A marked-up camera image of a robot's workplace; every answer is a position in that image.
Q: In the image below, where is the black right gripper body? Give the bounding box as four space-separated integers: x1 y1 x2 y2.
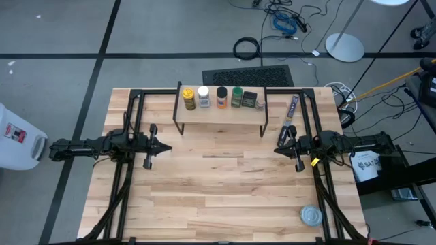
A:
289 125 311 173

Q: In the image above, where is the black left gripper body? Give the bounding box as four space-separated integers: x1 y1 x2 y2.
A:
138 124 159 170

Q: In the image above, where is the yellow lid chili onion jar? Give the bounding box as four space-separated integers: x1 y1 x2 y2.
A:
181 87 197 111

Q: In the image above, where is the dark green pepper tin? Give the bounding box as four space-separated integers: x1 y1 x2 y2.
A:
241 91 258 109

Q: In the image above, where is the white lid bagel seasoning jar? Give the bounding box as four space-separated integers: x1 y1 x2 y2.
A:
197 85 211 108

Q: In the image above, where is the green lid oregano jar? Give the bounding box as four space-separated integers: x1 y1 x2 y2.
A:
230 86 244 108

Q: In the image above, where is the black lid orange turmeric bottle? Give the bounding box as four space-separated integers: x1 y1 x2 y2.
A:
216 86 228 110

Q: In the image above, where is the wooden shelf with black legs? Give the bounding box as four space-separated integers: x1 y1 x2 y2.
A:
172 80 270 139

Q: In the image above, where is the white labelled bucket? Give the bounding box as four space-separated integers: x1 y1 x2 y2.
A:
349 148 382 183

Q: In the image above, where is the black keyboard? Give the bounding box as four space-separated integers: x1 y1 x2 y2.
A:
202 64 295 88

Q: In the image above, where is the black equipment stand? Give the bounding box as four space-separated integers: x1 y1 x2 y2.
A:
356 144 436 227

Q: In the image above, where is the grey round base lamp stand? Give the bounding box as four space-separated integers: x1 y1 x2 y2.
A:
325 0 366 63

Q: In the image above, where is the black power strip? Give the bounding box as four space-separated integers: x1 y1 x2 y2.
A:
292 15 308 33

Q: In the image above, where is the white plastic bin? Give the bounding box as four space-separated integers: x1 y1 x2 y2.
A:
0 103 48 171

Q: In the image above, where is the thin black pole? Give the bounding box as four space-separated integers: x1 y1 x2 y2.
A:
349 0 420 95

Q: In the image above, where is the black wheeled stand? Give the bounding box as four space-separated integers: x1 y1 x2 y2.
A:
410 15 436 50

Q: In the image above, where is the white round disc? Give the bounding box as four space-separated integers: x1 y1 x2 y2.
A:
369 0 409 7

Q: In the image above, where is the small coiled black cable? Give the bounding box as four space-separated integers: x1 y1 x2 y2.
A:
339 108 356 129

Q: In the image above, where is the white cable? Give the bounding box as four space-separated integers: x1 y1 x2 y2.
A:
323 81 358 113

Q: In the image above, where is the large coiled black cable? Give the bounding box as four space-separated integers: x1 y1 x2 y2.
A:
232 36 262 61

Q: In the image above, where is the yellow cable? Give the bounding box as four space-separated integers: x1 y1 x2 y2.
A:
345 58 436 103

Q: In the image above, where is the coiled blue cable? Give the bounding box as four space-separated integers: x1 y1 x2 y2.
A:
272 12 298 35

